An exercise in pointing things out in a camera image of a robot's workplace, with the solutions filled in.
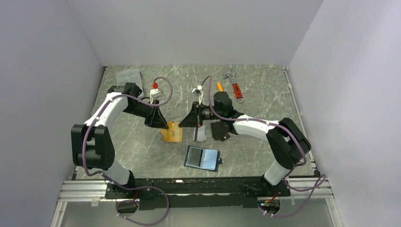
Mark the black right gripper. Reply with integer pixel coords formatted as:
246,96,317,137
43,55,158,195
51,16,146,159
179,102,223,129

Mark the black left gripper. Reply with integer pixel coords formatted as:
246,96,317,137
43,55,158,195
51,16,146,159
122,99,168,130

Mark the blue leather card holder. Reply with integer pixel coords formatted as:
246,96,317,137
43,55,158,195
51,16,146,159
184,146,224,172

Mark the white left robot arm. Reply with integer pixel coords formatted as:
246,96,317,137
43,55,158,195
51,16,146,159
71,82,168,199

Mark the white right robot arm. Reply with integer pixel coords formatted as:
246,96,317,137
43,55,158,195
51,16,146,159
179,91,311,196

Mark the white card stack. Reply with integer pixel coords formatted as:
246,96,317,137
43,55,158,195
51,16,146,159
193,125,206,142

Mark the gold card stack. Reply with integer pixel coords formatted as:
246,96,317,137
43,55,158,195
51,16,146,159
159,129,176,143

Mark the black card stack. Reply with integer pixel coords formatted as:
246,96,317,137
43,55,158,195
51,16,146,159
210,121,232,141

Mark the orange screwdriver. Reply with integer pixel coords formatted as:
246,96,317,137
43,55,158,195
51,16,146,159
217,82,224,92

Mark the clear plastic screw box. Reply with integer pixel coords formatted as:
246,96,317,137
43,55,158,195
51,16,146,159
116,69,144,92

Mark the red adjustable wrench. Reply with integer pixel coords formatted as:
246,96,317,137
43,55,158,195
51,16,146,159
222,69,244,103

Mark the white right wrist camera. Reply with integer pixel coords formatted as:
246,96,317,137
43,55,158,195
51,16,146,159
192,85,204,105

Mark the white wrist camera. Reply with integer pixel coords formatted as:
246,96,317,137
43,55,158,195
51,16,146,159
149,82,163,104
192,85,204,105

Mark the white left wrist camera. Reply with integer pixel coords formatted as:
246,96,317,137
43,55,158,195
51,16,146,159
149,82,163,104

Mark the black base frame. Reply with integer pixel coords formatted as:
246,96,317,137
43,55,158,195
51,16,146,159
105,176,291,210

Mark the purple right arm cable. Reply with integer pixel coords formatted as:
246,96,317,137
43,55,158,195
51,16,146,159
200,75,327,218

